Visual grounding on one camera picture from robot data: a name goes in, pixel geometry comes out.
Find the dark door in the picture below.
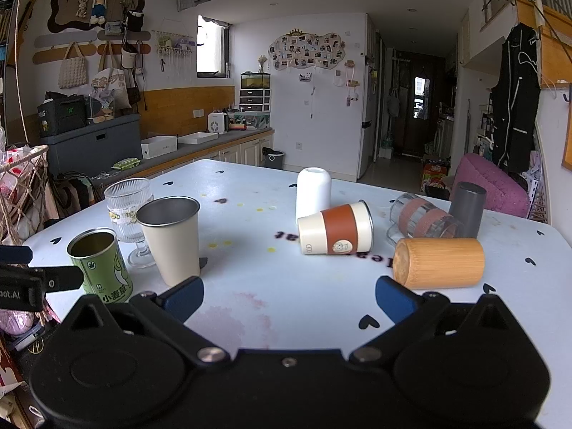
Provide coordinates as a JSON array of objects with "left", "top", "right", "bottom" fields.
[{"left": 401, "top": 53, "right": 445, "bottom": 155}]

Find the clear acrylic box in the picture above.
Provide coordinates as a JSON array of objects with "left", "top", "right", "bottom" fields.
[{"left": 87, "top": 93, "right": 116, "bottom": 124}]

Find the woven rope basket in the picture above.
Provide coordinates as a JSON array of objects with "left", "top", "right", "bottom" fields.
[{"left": 0, "top": 145, "right": 51, "bottom": 236}]

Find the bamboo cup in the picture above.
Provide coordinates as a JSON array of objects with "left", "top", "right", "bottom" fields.
[{"left": 393, "top": 238, "right": 486, "bottom": 290}]

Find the dark trash bin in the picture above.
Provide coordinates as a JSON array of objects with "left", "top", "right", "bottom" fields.
[{"left": 262, "top": 147, "right": 285, "bottom": 171}]

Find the beige steel cup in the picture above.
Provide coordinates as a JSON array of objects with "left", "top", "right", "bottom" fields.
[{"left": 135, "top": 197, "right": 201, "bottom": 287}]

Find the window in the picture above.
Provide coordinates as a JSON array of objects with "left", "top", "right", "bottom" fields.
[{"left": 197, "top": 14, "right": 231, "bottom": 78}]

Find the red snack box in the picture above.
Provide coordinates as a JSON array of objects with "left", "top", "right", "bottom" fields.
[{"left": 421, "top": 163, "right": 450, "bottom": 189}]

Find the white refrigerator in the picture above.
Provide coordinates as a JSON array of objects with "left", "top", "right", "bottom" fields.
[{"left": 356, "top": 13, "right": 383, "bottom": 180}]

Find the cabinet counter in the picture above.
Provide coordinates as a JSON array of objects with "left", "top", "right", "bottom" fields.
[{"left": 120, "top": 127, "right": 276, "bottom": 178}]

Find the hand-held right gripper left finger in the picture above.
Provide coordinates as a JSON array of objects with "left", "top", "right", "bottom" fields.
[{"left": 60, "top": 276, "right": 233, "bottom": 369}]

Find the glass cup with pink sleeve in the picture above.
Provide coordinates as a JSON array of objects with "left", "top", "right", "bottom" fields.
[{"left": 386, "top": 192, "right": 465, "bottom": 244}]

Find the grey storage box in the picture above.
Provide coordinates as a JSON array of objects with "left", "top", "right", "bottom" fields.
[{"left": 46, "top": 113, "right": 144, "bottom": 177}]

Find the printed tote bag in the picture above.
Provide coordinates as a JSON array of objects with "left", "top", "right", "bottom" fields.
[{"left": 91, "top": 42, "right": 133, "bottom": 113}]

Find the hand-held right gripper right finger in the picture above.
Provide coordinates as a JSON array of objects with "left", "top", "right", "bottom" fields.
[{"left": 349, "top": 276, "right": 517, "bottom": 367}]

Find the green tin can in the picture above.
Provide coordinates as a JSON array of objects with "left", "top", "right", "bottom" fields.
[{"left": 67, "top": 228, "right": 134, "bottom": 305}]

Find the white drawer organizer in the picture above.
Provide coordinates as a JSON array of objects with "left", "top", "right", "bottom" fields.
[{"left": 238, "top": 88, "right": 272, "bottom": 113}]

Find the black pouch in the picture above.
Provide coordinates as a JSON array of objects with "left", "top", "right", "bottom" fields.
[{"left": 124, "top": 8, "right": 144, "bottom": 33}]

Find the black and green case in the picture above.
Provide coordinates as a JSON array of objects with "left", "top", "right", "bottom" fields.
[{"left": 38, "top": 93, "right": 89, "bottom": 138}]

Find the plain white cup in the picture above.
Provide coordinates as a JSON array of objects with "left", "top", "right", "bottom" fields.
[{"left": 296, "top": 167, "right": 332, "bottom": 225}]

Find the ribbed glass goblet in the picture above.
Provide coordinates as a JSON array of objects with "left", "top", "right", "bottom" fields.
[{"left": 104, "top": 178, "right": 155, "bottom": 269}]

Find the black hanging garment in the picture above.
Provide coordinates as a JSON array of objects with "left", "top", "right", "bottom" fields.
[{"left": 490, "top": 24, "right": 542, "bottom": 173}]

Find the pink armchair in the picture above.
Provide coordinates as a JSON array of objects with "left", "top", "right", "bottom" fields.
[{"left": 449, "top": 152, "right": 544, "bottom": 218}]

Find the white cup with brown sleeve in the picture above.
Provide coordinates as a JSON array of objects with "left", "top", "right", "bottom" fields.
[{"left": 297, "top": 200, "right": 374, "bottom": 256}]

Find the fish tank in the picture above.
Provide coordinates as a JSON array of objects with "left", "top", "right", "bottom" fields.
[{"left": 241, "top": 71, "right": 271, "bottom": 90}]

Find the grey cup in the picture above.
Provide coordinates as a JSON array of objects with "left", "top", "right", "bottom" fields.
[{"left": 448, "top": 181, "right": 487, "bottom": 238}]

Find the white cardboard box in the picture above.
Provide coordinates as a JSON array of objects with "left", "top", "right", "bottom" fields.
[{"left": 140, "top": 136, "right": 178, "bottom": 159}]

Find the brown cork pin board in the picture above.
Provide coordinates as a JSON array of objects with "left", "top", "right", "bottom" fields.
[{"left": 48, "top": 0, "right": 148, "bottom": 35}]

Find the white knitted bag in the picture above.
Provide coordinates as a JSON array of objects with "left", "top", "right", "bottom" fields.
[{"left": 58, "top": 42, "right": 90, "bottom": 89}]

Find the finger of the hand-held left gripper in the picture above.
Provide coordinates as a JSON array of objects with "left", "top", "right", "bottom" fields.
[
  {"left": 29, "top": 266, "right": 85, "bottom": 294},
  {"left": 0, "top": 245, "right": 35, "bottom": 266}
]

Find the white tray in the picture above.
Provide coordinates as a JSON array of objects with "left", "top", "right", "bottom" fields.
[{"left": 177, "top": 131, "right": 220, "bottom": 145}]

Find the plush doll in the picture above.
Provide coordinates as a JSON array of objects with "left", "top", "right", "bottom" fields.
[{"left": 89, "top": 0, "right": 110, "bottom": 26}]

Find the cloud-shaped photo board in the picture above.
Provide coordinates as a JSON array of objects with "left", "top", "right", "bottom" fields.
[{"left": 267, "top": 30, "right": 347, "bottom": 71}]

